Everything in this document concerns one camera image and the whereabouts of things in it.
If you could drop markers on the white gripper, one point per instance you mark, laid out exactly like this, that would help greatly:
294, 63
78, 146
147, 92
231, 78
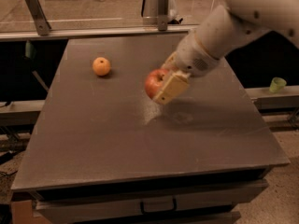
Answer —
193, 57

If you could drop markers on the red apple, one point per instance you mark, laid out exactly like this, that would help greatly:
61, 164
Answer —
154, 81

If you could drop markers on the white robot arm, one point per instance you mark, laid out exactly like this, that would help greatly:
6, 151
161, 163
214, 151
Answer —
228, 27

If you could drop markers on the orange fruit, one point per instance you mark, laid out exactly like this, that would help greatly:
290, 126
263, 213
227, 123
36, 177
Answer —
101, 66

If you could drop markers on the green plastic cup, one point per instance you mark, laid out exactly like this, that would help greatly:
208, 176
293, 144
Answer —
277, 84

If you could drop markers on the middle metal bracket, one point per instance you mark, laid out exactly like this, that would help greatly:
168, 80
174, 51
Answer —
162, 15

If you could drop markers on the metal bracket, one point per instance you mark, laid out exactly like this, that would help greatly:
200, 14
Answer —
162, 15
39, 18

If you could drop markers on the metal rail along glass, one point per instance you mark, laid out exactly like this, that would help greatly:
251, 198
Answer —
92, 33

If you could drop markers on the left metal bracket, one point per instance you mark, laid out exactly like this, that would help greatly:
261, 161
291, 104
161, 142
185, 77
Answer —
39, 18

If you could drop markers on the grey drawer with black handle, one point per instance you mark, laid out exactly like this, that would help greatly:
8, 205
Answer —
197, 201

